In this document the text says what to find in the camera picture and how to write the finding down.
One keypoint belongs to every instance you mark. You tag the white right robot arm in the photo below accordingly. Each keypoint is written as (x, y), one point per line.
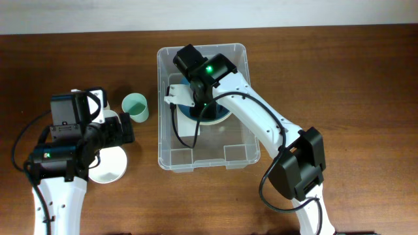
(298, 155)

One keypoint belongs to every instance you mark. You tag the cream plastic cup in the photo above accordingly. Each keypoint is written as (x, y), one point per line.
(110, 114)

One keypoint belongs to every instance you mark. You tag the green plastic cup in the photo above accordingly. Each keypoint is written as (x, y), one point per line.
(136, 105)

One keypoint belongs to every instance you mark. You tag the dark blue bowl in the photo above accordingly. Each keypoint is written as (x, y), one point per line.
(195, 111)

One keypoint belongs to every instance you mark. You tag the beige plastic bowl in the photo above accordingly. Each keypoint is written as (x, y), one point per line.
(221, 114)

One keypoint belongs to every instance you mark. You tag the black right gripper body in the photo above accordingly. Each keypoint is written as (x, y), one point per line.
(199, 100)

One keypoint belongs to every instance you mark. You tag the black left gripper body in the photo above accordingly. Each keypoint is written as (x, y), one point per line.
(109, 133)

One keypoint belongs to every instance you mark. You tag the clear plastic storage bin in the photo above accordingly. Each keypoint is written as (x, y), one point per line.
(229, 143)

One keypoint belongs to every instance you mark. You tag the white plastic bowl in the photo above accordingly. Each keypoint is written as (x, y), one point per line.
(110, 167)

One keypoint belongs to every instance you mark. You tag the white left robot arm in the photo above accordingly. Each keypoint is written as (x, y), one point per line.
(84, 142)

